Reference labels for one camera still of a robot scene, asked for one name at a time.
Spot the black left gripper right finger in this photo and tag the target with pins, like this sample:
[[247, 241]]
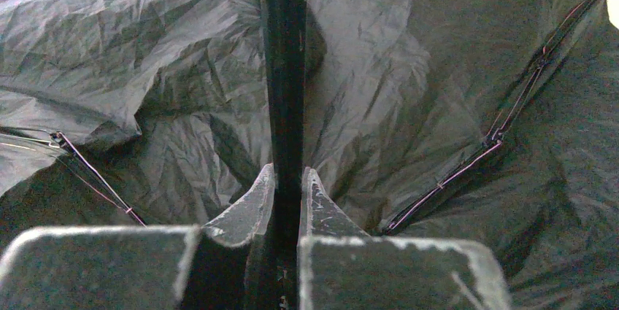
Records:
[[319, 215]]

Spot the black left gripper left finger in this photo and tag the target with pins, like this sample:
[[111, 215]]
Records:
[[247, 217]]

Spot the beige black folding umbrella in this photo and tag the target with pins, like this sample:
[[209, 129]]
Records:
[[475, 141]]

